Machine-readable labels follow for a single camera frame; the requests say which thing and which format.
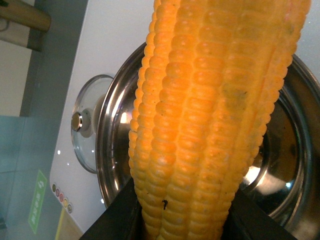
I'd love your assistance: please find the yellow corn cob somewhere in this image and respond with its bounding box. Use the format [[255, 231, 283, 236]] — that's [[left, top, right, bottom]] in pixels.
[[128, 0, 311, 240]]

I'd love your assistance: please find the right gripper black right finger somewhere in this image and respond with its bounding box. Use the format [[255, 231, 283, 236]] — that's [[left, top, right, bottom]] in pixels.
[[223, 190, 296, 240]]

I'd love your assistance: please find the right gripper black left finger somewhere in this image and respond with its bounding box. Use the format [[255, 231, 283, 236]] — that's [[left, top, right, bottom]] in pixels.
[[80, 178, 143, 240]]

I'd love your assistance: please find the glass pot lid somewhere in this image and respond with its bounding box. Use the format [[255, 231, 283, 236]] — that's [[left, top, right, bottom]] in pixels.
[[70, 74, 113, 174]]

